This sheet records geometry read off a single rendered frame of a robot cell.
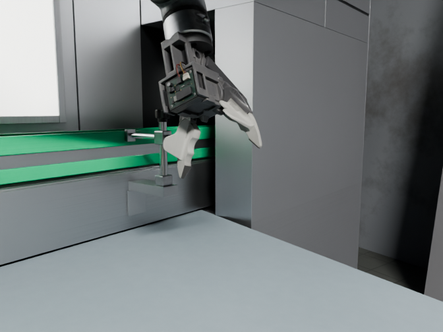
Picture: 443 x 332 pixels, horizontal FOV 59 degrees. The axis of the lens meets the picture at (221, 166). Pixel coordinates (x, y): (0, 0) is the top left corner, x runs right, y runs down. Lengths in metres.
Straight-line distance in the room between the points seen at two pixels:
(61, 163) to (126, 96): 0.38
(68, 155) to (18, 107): 0.19
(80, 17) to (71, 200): 0.47
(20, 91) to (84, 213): 0.30
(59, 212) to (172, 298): 0.30
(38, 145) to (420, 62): 2.43
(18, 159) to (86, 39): 0.41
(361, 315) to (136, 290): 0.31
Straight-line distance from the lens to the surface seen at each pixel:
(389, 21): 2.98
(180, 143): 0.63
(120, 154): 0.87
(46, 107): 0.96
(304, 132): 1.11
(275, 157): 0.98
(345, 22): 1.35
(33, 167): 0.77
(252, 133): 0.56
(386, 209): 2.98
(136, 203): 0.87
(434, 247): 2.30
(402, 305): 0.61
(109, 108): 1.08
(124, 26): 1.14
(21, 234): 0.76
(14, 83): 0.94
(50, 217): 0.78
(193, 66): 0.58
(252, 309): 0.55
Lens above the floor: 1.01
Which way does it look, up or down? 8 degrees down
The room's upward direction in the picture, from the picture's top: straight up
